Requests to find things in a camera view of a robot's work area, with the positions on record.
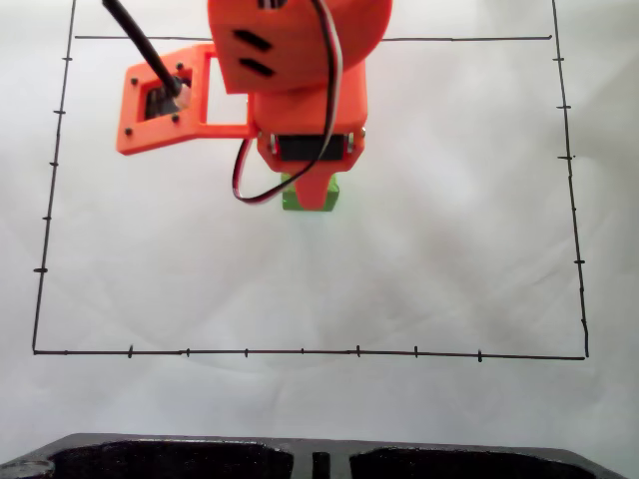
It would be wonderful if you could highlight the red white black servo cable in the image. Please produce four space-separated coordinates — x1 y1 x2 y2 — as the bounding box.
231 0 345 204

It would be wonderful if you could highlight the black camera cable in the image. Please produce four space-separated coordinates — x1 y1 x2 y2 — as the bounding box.
101 0 190 110

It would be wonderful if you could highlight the white sheet with drawn frame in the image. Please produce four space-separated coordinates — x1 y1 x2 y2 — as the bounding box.
0 0 639 453

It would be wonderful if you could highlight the orange camera mount black lens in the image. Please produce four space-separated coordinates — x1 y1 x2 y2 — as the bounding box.
115 43 257 157

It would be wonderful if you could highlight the green textured cube block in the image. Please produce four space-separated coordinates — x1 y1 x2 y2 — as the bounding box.
280 172 341 214

